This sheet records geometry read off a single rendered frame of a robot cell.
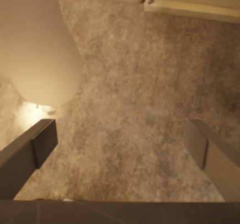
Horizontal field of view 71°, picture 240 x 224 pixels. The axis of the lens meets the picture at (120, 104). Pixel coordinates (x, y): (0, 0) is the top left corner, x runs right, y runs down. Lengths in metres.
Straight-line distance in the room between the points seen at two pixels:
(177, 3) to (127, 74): 0.44
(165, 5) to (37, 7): 0.77
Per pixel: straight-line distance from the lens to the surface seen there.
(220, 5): 1.08
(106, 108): 0.90
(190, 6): 1.05
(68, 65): 1.02
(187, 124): 0.16
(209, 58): 1.00
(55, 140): 0.17
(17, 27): 1.30
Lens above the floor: 0.87
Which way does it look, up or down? 79 degrees down
